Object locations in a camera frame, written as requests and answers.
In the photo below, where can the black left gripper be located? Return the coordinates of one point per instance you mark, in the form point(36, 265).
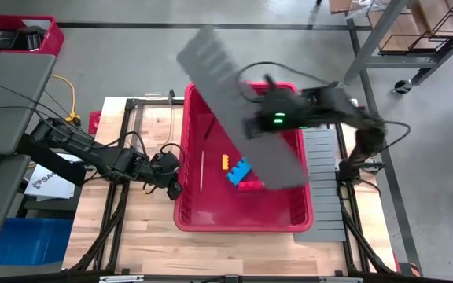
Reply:
point(163, 175)

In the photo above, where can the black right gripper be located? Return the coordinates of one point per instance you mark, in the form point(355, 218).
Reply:
point(283, 114)

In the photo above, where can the thin grey stick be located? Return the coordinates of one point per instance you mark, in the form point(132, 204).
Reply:
point(201, 171)

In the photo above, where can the large red plastic bin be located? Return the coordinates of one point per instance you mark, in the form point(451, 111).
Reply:
point(211, 212)

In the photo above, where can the orange toy block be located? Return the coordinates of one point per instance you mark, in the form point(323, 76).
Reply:
point(225, 162)

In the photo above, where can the wide blue toy block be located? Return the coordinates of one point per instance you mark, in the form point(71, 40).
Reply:
point(239, 171)

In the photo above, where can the grey plastic divider panel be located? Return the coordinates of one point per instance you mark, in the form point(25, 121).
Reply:
point(226, 90)
point(325, 188)

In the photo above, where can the red studded toy block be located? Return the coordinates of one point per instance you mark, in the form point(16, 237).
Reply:
point(250, 186)

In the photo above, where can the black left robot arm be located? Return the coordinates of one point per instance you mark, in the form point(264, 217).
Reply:
point(93, 151)

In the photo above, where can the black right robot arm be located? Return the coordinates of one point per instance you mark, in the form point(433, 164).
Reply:
point(352, 118)

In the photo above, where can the red table clamp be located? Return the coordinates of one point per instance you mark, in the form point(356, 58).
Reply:
point(94, 122)

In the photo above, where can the white printed paper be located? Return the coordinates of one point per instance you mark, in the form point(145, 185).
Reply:
point(49, 186)

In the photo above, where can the black support bar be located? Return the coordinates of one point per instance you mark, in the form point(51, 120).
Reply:
point(49, 159)

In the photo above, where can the cardboard box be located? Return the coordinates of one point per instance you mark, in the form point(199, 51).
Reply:
point(342, 4)

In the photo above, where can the black cart caster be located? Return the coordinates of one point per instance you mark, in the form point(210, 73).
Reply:
point(401, 86)

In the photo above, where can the black floor tape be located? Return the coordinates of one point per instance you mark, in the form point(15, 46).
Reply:
point(403, 220)
point(132, 26)

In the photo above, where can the blue plastic crate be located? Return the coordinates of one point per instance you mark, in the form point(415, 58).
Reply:
point(22, 239)

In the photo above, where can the grey desk panel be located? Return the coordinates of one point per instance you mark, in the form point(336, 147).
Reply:
point(2, 212)
point(14, 98)

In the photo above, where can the wooden cart boards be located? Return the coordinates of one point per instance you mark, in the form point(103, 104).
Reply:
point(397, 27)

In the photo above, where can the red plastic basket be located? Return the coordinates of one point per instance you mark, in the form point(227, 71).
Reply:
point(55, 39)

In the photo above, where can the black devices in basket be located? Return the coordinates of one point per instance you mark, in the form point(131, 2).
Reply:
point(20, 39)

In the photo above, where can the white paper sheet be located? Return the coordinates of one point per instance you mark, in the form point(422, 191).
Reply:
point(35, 23)

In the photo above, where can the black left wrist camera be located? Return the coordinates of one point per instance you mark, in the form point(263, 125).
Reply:
point(167, 159)

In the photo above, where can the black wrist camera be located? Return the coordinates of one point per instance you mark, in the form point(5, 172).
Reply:
point(167, 159)
point(270, 84)

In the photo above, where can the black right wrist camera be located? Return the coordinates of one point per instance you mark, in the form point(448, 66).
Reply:
point(270, 84)

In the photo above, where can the black aluminium rig frame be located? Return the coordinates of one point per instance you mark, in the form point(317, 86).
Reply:
point(132, 103)

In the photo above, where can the grey metal cart frame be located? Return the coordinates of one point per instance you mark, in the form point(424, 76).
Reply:
point(376, 35)

